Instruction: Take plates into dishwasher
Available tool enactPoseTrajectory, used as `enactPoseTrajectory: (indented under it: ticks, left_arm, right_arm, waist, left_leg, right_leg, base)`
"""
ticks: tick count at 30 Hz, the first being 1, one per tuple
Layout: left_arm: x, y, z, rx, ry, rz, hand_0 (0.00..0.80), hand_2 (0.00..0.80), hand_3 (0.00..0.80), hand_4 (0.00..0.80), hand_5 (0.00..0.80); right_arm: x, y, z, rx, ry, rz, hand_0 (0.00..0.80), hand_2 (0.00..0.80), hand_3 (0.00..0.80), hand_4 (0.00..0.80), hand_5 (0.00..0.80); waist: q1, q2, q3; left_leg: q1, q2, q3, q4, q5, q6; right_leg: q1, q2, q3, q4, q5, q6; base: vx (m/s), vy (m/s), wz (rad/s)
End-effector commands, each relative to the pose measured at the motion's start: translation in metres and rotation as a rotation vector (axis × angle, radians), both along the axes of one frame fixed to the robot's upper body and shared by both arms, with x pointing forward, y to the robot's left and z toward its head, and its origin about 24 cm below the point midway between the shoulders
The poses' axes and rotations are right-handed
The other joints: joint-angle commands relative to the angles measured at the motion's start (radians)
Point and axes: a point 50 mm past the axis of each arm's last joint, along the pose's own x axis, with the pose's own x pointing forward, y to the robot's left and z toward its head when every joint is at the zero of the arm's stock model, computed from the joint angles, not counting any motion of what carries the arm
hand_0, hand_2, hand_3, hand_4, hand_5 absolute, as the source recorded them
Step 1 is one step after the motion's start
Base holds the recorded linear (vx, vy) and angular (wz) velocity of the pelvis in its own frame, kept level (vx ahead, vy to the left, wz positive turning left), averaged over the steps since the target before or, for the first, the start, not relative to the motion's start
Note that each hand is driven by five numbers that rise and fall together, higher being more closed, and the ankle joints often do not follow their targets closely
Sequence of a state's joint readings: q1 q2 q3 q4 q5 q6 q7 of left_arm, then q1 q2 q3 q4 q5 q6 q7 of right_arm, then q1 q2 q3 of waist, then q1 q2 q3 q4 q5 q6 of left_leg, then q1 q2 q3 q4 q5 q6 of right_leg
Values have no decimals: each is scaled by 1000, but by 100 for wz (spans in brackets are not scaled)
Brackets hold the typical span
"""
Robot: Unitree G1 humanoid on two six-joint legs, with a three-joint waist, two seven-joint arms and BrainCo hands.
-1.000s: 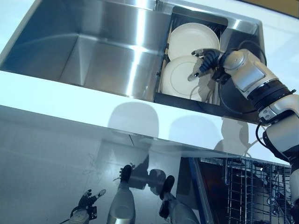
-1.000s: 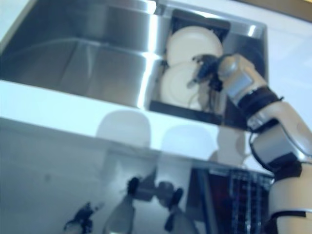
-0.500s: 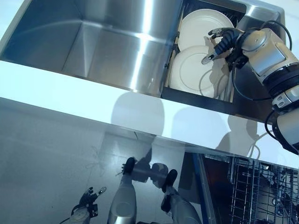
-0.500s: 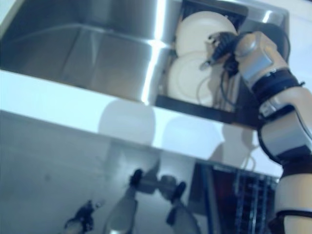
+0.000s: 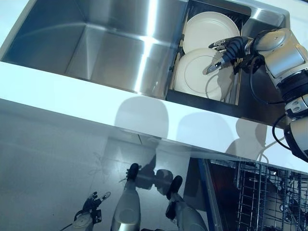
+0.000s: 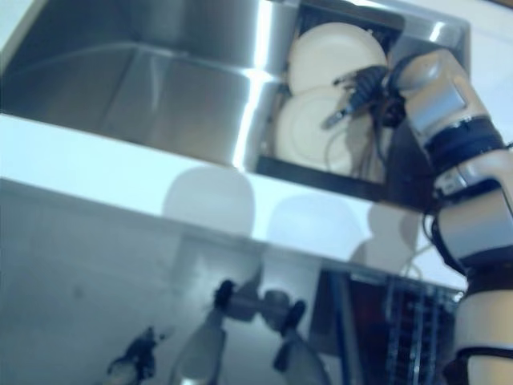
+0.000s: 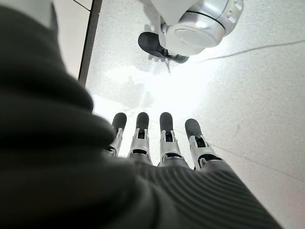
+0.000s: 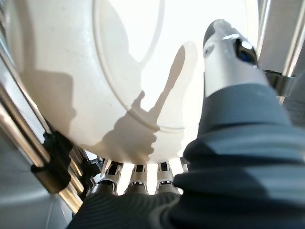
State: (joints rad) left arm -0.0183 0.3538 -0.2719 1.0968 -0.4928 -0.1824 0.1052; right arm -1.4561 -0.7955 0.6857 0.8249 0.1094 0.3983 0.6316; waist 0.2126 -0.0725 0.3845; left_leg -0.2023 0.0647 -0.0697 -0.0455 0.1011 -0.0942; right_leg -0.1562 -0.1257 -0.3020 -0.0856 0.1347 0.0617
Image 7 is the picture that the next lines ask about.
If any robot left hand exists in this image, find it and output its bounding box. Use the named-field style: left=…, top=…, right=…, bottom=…
left=0, top=0, right=284, bottom=229

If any narrow white cabinet door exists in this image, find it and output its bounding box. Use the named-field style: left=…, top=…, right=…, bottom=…
left=53, top=0, right=93, bottom=80

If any silver robot left leg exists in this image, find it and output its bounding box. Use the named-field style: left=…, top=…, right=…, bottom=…
left=147, top=0, right=244, bottom=56

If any thin grey floor cable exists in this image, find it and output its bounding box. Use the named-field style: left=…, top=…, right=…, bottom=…
left=195, top=39, right=305, bottom=64

